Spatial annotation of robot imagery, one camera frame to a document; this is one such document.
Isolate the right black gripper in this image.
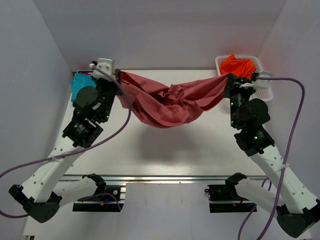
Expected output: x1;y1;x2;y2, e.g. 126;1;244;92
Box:
221;72;259;128

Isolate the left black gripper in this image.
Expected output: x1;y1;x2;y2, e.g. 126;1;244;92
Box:
91;69;125;123

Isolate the dusty red t-shirt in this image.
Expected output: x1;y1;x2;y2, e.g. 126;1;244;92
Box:
118;72;228;129

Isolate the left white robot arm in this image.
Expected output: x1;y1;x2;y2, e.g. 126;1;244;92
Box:
8;71;122;223

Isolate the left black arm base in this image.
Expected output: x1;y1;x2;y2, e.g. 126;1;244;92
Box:
72;185;126;213

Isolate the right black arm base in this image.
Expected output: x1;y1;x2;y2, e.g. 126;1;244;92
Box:
204;184;257;214

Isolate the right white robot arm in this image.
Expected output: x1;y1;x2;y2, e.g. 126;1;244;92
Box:
223;71;320;240

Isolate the folded teal t-shirt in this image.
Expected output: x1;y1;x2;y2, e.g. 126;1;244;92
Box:
70;73;97;103

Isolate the white plastic basket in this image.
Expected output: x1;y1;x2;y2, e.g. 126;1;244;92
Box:
215;54;273;102

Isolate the folded magenta t-shirt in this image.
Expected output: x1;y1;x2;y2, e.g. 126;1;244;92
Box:
76;70;93;76

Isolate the orange t-shirt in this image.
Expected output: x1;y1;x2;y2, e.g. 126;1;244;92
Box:
219;54;257;78

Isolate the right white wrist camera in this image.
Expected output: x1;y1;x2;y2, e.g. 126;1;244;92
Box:
250;70;273;90

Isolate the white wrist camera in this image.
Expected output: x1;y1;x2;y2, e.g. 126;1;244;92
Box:
89;58;114;80
250;70;273;90

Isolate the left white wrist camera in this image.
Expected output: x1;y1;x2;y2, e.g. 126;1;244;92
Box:
89;58;114;80

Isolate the aluminium table rail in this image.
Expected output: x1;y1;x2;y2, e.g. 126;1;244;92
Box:
59;174;266;182

